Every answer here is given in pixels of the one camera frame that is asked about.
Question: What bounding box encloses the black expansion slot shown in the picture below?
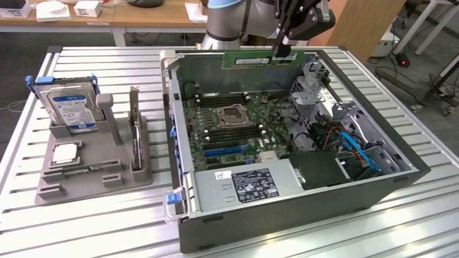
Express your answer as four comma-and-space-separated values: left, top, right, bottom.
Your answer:
202, 141, 240, 151

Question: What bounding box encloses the CPU socket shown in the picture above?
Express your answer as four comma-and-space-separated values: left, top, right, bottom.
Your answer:
210, 103, 254, 128

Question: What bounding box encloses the graphics card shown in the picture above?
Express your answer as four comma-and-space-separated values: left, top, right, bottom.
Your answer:
126, 85, 144, 171

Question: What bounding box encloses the small white cardboard box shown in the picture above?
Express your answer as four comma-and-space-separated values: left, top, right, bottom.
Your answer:
73, 0, 102, 18

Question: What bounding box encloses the white paper stack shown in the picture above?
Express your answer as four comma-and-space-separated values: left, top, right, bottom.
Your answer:
184, 2, 209, 24

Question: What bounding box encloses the silver CPU chip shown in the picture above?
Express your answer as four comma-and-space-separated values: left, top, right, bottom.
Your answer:
49, 144, 81, 166

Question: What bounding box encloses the white box with black top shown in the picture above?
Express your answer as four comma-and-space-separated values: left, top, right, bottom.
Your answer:
0, 0, 33, 18

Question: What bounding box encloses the green RAM stick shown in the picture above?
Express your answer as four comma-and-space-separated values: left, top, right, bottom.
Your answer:
62, 161, 121, 177
221, 51, 306, 70

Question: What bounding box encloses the grey parts rack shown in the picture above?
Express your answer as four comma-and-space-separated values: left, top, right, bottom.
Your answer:
33, 85, 154, 207

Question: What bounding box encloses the black RAM slot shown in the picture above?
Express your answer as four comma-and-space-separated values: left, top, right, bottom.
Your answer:
198, 95, 249, 103
209, 126, 261, 137
200, 100, 249, 108
208, 124, 260, 134
198, 92, 248, 101
209, 129, 261, 140
198, 97, 249, 106

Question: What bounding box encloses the blue expansion slot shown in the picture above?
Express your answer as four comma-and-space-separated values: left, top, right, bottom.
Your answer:
204, 146, 241, 158

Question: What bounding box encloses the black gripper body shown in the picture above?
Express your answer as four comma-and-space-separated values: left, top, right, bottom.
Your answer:
285, 0, 321, 26

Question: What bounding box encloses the white box with round lid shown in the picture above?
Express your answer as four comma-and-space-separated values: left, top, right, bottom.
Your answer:
34, 0, 72, 22

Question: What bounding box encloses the silver drive cage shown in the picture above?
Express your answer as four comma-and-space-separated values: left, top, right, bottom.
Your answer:
285, 61, 345, 130

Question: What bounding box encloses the black adapter with red light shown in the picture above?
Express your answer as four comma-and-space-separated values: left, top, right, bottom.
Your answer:
393, 53, 412, 67

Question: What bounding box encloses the black wheeled stand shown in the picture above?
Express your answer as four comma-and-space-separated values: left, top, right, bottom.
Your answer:
409, 53, 459, 117

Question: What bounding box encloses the thin red wire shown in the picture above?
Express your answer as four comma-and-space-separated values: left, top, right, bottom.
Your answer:
321, 126, 341, 150

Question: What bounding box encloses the wooden cabinet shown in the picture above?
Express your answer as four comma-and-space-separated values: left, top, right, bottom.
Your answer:
308, 0, 408, 64

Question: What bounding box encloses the black PC case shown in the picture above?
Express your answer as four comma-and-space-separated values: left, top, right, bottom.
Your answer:
158, 45, 432, 255

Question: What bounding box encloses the green motherboard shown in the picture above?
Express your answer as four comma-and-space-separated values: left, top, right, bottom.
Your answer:
181, 91, 298, 173

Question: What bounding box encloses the wooden desk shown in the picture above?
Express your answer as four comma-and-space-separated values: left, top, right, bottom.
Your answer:
0, 0, 318, 48

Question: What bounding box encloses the black computer mouse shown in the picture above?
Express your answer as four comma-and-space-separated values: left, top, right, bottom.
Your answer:
128, 0, 165, 8

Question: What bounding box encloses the white control box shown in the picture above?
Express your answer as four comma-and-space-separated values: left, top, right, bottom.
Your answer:
368, 24, 400, 59

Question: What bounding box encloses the silver disk bay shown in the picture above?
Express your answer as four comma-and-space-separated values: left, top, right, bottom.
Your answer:
330, 102, 413, 180

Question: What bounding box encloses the hard disk in blue carrier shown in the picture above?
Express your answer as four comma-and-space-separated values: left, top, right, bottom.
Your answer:
24, 72, 104, 134

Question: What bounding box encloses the blue flat wire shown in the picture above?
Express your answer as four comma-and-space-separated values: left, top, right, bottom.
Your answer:
338, 130, 380, 173

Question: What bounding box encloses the silver power supply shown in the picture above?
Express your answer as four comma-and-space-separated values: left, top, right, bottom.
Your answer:
185, 162, 305, 213

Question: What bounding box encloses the silver chipset heatsink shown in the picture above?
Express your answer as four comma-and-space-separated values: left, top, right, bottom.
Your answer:
257, 151, 281, 162

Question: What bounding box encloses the white table frame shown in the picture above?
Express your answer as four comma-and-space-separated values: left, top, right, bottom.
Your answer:
392, 0, 459, 56

